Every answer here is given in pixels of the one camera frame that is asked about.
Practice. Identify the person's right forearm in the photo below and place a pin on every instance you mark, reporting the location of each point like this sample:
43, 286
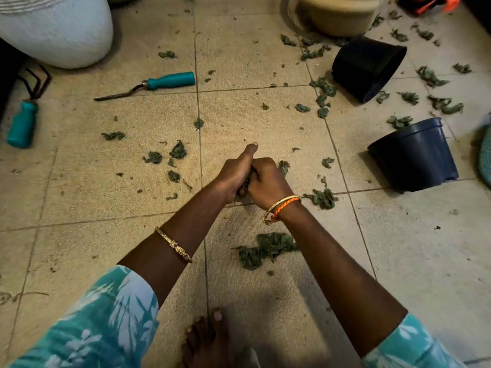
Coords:
337, 275

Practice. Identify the person's left thumb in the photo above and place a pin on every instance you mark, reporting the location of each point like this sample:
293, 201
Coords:
248, 153

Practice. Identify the person's bare foot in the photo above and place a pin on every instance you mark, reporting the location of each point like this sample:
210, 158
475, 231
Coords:
214, 344

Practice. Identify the teal floral left sleeve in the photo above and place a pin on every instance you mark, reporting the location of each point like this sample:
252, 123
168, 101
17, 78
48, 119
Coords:
99, 325

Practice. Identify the black plastic plant pot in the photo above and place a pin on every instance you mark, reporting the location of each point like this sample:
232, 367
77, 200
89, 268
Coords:
362, 67

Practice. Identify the beige plastic pot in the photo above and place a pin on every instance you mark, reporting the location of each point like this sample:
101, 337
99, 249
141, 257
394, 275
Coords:
339, 17

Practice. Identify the teal floral right sleeve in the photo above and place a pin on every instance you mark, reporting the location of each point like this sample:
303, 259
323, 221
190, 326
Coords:
410, 348

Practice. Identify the orange and black tool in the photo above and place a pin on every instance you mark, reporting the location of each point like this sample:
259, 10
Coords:
424, 4

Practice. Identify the scattered dried green leaves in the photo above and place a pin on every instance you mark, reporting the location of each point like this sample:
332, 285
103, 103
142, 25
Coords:
324, 199

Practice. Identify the plain gold bangle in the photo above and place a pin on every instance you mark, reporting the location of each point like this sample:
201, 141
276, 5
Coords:
277, 205

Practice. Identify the teal woven rug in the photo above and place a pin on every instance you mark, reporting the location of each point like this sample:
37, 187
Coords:
485, 157

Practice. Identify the large white round pot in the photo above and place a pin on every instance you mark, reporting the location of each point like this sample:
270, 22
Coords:
57, 34

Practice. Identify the dark blue plastic plant pot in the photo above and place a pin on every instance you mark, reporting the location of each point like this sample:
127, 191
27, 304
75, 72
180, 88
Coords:
416, 157

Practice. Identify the person's left forearm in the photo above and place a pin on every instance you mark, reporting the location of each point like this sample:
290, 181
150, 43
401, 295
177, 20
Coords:
180, 233

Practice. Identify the pile of crushed green leaves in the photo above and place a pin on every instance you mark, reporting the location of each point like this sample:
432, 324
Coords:
268, 247

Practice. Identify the person's right fingers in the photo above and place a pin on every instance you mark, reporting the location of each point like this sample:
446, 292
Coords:
257, 169

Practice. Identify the teal floral sleeve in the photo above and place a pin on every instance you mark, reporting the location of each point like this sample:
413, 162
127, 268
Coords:
410, 348
99, 325

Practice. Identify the person's left hand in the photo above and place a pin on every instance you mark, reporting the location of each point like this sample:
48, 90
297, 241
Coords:
230, 176

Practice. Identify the gold bangle with red stones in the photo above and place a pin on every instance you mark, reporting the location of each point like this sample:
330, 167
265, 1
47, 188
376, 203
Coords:
174, 246

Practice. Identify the person's right hand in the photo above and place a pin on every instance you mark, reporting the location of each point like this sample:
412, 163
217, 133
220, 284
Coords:
268, 185

